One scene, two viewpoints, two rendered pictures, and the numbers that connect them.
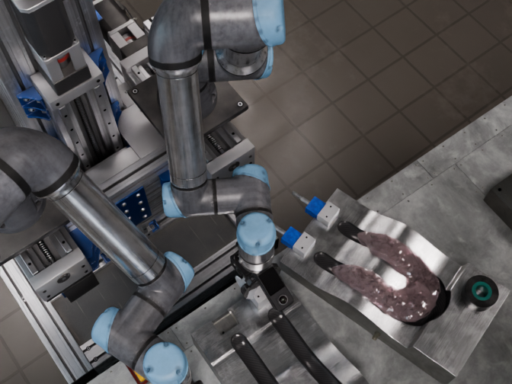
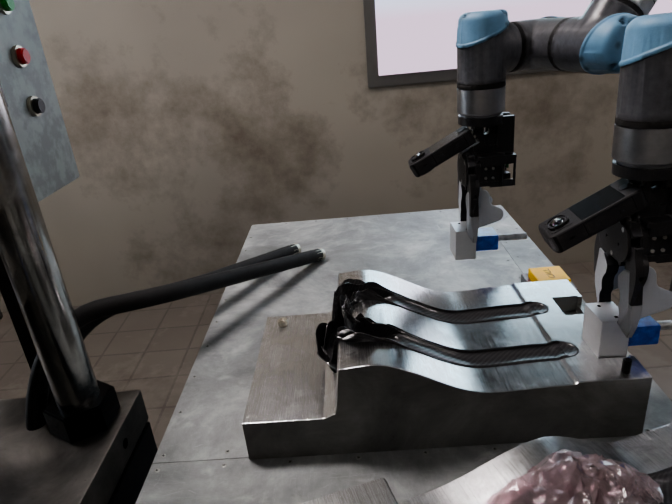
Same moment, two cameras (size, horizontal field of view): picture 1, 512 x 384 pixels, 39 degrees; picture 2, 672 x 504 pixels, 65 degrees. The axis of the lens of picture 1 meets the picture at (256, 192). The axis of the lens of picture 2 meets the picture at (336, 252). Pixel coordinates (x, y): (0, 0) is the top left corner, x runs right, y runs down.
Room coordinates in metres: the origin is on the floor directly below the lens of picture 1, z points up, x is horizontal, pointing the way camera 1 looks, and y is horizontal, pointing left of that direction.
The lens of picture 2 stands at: (0.63, -0.68, 1.31)
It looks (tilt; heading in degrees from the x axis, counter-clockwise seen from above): 24 degrees down; 129
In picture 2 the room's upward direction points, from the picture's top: 5 degrees counter-clockwise
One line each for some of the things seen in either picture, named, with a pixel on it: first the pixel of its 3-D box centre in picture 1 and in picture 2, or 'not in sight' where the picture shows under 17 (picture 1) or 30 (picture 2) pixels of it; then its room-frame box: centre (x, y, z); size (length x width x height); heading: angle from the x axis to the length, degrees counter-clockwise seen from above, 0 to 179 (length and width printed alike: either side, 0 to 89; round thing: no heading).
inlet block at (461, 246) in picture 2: not in sight; (489, 238); (0.30, 0.17, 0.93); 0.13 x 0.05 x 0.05; 36
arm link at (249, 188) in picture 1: (243, 193); not in sight; (0.65, 0.03, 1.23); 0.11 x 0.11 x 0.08; 5
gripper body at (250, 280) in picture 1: (254, 262); (647, 211); (0.56, 0.00, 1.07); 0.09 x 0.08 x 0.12; 36
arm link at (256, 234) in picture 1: (256, 237); (663, 69); (0.55, 0.00, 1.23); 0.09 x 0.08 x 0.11; 5
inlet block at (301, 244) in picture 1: (288, 236); not in sight; (0.71, -0.09, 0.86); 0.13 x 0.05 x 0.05; 53
